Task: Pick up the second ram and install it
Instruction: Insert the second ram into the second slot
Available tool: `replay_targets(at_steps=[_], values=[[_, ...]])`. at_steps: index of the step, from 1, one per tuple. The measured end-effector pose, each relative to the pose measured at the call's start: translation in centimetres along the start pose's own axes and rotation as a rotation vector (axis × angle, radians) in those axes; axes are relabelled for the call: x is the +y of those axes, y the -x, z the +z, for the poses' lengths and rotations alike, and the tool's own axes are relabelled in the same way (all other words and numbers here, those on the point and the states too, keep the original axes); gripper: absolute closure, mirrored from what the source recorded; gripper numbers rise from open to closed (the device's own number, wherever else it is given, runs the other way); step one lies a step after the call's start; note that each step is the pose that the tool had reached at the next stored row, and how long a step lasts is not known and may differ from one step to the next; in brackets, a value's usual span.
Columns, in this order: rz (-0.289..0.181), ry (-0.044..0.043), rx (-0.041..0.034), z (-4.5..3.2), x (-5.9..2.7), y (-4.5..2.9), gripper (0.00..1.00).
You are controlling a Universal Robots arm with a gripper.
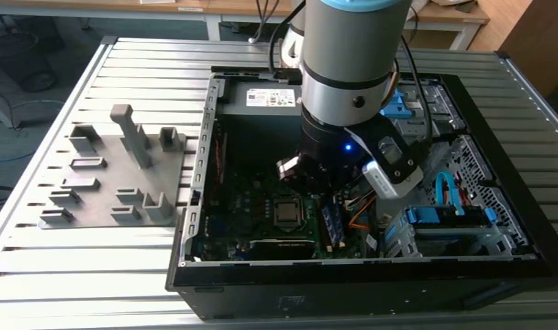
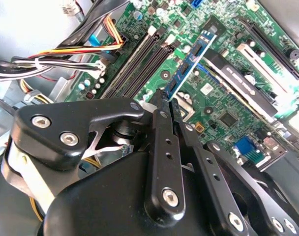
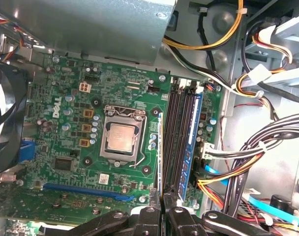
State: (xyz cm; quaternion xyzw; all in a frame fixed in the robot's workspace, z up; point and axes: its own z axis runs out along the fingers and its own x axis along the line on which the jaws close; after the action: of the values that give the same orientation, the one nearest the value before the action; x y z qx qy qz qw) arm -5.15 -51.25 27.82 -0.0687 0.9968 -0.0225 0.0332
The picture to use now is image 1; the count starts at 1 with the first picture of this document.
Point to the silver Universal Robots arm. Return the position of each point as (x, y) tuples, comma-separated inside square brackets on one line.
[(353, 51)]

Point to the silver CPU in socket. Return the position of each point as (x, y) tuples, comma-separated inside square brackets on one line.
[(289, 211)]

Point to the grey power supply unit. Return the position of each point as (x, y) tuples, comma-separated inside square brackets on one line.
[(261, 110)]

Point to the blue disk carrier latch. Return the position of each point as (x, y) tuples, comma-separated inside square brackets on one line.
[(396, 110)]

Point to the dark green motherboard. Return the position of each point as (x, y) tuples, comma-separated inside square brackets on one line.
[(242, 206)]

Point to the hard disk in blue carrier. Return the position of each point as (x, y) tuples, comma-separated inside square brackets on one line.
[(426, 216)]

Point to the black graphics card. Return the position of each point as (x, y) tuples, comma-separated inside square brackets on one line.
[(284, 249)]

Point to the grey metal disk cage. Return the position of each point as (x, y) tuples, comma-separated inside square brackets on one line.
[(444, 103)]

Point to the black open PC case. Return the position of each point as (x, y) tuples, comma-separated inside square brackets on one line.
[(353, 295)]

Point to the grey parts rack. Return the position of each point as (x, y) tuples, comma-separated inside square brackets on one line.
[(118, 165)]

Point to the small wooden desk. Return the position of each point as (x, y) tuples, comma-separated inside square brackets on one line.
[(453, 15)]

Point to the brown wooden cabinet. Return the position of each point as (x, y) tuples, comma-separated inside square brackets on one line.
[(536, 41)]

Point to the long wooden desk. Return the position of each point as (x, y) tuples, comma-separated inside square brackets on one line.
[(124, 5)]

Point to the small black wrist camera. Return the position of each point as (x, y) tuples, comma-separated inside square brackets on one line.
[(289, 168)]

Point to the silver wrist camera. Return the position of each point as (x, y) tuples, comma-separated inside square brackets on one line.
[(385, 182)]

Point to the grey disk bay frame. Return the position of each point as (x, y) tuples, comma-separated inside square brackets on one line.
[(444, 240)]

